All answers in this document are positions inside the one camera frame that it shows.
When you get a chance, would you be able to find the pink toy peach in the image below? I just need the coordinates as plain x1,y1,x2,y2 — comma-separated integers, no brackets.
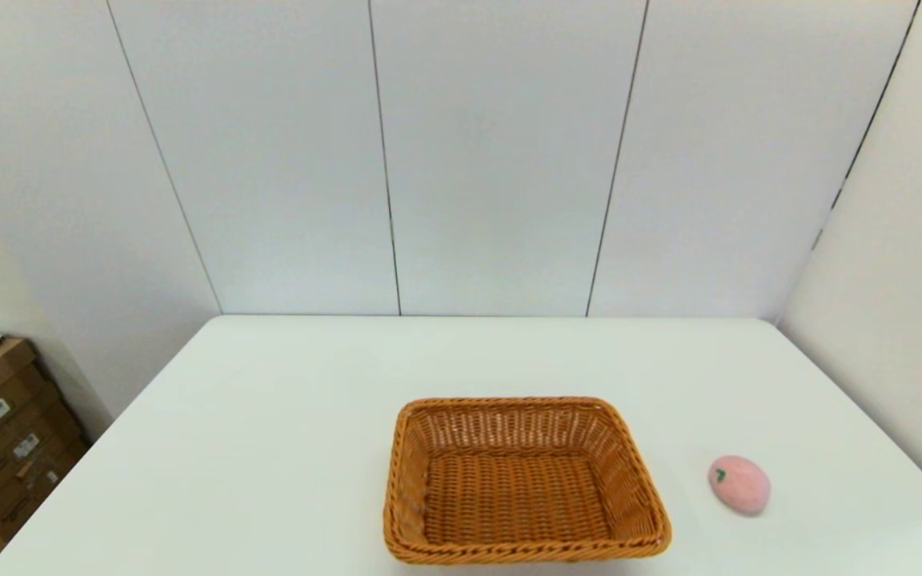
708,455,772,516

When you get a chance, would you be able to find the orange woven wicker basket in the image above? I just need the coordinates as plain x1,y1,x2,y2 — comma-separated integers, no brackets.
383,397,673,566

